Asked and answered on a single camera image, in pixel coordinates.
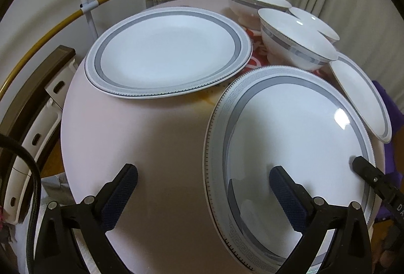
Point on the small grey-rimmed plate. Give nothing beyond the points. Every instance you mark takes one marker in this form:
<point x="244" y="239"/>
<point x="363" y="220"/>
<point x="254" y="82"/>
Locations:
<point x="363" y="95"/>

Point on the white bowl grey band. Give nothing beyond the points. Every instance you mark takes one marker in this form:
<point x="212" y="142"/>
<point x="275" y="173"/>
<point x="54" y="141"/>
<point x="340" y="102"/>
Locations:
<point x="247" y="10"/>
<point x="290" y="42"/>

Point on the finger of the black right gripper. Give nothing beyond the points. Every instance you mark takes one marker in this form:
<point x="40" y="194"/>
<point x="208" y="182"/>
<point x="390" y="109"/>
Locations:
<point x="391" y="196"/>

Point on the dark wooden chair frame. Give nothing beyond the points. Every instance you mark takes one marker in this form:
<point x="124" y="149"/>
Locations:
<point x="30" y="99"/>

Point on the small white bowl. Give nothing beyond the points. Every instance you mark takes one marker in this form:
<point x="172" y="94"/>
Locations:
<point x="316" y="23"/>

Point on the white plastic stool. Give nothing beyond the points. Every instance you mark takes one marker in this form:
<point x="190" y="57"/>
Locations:
<point x="37" y="137"/>

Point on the large grey-rimmed plate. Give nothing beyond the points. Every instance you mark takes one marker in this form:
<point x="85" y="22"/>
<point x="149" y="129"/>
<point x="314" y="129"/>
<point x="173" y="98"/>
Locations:
<point x="167" y="52"/>
<point x="279" y="115"/>

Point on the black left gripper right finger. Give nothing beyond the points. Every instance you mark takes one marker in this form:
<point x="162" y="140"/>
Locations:
<point x="349" y="250"/>

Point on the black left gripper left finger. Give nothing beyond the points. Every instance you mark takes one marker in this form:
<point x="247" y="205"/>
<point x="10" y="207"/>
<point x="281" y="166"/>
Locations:
<point x="57" y="250"/>

